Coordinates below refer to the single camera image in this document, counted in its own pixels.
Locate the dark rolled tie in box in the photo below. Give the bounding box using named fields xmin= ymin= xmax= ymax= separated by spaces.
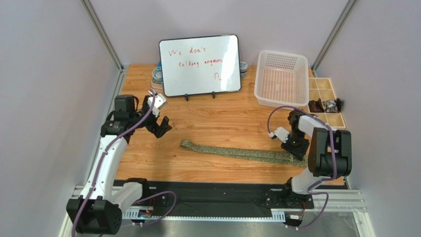
xmin=308 ymin=99 xmax=325 ymax=113

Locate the aluminium front rail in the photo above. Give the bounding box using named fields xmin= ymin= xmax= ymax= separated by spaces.
xmin=66 ymin=180 xmax=375 ymax=237

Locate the wooden compartment organizer box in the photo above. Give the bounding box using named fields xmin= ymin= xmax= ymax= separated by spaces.
xmin=303 ymin=78 xmax=346 ymax=129

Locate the white perforated plastic basket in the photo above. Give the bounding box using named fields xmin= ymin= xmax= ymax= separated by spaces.
xmin=254 ymin=50 xmax=309 ymax=108

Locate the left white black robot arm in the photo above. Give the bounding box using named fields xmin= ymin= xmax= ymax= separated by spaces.
xmin=66 ymin=89 xmax=172 ymax=237

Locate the left aluminium frame post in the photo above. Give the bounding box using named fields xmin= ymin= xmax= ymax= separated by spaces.
xmin=80 ymin=0 xmax=127 ymax=114

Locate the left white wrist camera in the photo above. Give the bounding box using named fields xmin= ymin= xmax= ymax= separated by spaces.
xmin=147 ymin=93 xmax=168 ymax=118

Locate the blue tape roll stack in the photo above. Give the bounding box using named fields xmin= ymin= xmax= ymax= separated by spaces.
xmin=151 ymin=60 xmax=164 ymax=92

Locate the right aluminium frame post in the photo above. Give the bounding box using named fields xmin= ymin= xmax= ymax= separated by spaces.
xmin=311 ymin=0 xmax=359 ymax=76

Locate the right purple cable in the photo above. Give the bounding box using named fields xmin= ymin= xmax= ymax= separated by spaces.
xmin=266 ymin=106 xmax=337 ymax=230

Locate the patterned rolled tie in box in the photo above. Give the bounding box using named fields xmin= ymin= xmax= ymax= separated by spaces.
xmin=322 ymin=98 xmax=344 ymax=113

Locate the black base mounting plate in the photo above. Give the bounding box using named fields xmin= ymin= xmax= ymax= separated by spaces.
xmin=139 ymin=181 xmax=314 ymax=218

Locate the green floral patterned tie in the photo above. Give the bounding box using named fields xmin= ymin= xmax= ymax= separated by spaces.
xmin=180 ymin=139 xmax=308 ymax=168

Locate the blue white patterned jar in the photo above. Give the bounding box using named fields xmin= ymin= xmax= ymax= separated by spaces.
xmin=239 ymin=61 xmax=249 ymax=78

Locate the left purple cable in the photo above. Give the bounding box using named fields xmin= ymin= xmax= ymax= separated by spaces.
xmin=71 ymin=88 xmax=177 ymax=237

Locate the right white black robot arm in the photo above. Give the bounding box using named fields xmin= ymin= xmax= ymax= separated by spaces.
xmin=275 ymin=110 xmax=352 ymax=195

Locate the whiteboard with red writing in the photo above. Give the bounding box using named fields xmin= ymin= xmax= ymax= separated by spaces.
xmin=159 ymin=35 xmax=242 ymax=97

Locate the purple cable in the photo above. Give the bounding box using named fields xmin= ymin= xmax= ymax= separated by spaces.
xmin=266 ymin=106 xmax=337 ymax=230
xmin=71 ymin=88 xmax=177 ymax=237

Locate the aluminium frame post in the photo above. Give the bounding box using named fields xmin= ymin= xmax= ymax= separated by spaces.
xmin=80 ymin=0 xmax=127 ymax=114
xmin=311 ymin=0 xmax=359 ymax=76

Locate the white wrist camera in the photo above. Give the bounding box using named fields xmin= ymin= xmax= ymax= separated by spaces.
xmin=268 ymin=127 xmax=290 ymax=143
xmin=147 ymin=93 xmax=168 ymax=118

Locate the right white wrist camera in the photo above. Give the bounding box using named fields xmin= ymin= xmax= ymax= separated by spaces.
xmin=268 ymin=127 xmax=290 ymax=143

